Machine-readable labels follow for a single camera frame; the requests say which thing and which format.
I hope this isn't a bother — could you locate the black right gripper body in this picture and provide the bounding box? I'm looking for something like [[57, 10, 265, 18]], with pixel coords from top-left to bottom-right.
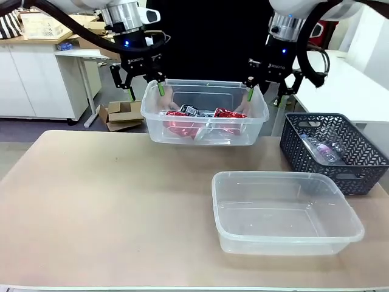
[[263, 38, 295, 84]]

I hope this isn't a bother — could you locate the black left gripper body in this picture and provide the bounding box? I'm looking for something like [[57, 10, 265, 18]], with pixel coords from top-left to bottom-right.
[[114, 29, 164, 79]]

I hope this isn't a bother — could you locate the clear plastic bin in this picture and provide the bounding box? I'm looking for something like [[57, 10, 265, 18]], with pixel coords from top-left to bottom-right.
[[211, 170, 365, 257], [140, 78, 270, 147]]

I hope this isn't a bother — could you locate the black lattice plastic basket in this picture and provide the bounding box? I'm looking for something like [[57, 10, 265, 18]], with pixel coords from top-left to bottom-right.
[[278, 112, 389, 196]]

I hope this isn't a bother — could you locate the person's right hand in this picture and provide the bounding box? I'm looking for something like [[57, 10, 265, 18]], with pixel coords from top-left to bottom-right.
[[157, 87, 181, 111]]

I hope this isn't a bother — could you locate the person's left hand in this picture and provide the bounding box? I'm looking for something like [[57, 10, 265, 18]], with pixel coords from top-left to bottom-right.
[[235, 90, 253, 116]]

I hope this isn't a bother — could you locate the cardboard box on floor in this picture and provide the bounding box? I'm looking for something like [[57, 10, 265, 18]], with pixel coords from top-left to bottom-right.
[[98, 100, 146, 133]]

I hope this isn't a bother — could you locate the red foil snack wrapper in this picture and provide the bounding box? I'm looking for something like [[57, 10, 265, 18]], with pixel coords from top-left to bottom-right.
[[212, 106, 247, 137], [164, 109, 202, 141]]

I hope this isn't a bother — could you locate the black white printed wrapper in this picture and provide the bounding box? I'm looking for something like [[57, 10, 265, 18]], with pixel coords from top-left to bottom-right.
[[178, 104, 214, 119]]

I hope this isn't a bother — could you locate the white desk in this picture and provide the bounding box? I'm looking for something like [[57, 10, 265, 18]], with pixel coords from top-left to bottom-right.
[[54, 48, 123, 128]]

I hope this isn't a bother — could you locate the open cardboard box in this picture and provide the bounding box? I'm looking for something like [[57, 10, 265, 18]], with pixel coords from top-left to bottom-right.
[[72, 14, 118, 50]]

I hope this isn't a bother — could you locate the person in black sweater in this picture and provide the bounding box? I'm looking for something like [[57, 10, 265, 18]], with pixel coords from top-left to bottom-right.
[[145, 0, 276, 92]]

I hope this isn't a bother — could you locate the white table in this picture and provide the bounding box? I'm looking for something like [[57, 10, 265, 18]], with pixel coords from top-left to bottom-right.
[[270, 49, 389, 137]]

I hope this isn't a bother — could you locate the clear crushed plastic bottle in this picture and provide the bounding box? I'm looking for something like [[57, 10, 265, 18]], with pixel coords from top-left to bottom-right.
[[321, 127, 348, 153]]

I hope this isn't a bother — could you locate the clear bottle pink label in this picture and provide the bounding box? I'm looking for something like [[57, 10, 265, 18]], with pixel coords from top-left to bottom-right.
[[300, 133, 339, 165]]

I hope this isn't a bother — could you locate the white cabinet wooden top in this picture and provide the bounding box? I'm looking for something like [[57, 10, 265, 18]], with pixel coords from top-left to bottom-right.
[[0, 32, 103, 122]]

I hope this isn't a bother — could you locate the white board panel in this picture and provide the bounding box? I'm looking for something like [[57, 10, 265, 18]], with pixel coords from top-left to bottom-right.
[[338, 5, 389, 74]]

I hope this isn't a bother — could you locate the cream plastic crate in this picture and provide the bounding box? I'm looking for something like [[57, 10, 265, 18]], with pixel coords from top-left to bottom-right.
[[19, 12, 74, 41]]

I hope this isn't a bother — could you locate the black white striped bag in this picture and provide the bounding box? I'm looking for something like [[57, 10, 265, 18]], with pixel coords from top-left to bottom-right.
[[0, 9, 24, 40]]

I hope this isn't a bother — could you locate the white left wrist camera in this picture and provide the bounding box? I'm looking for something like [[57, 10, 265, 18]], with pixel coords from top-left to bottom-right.
[[142, 8, 162, 24]]

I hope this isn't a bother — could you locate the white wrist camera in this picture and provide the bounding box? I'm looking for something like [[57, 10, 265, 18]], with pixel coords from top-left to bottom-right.
[[142, 8, 162, 24], [310, 21, 326, 41]]

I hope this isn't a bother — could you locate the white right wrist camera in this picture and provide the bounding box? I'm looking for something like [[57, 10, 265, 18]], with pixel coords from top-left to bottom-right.
[[310, 21, 326, 41]]

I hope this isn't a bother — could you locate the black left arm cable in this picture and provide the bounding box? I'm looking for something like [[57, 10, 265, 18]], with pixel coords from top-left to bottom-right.
[[23, 0, 171, 59]]

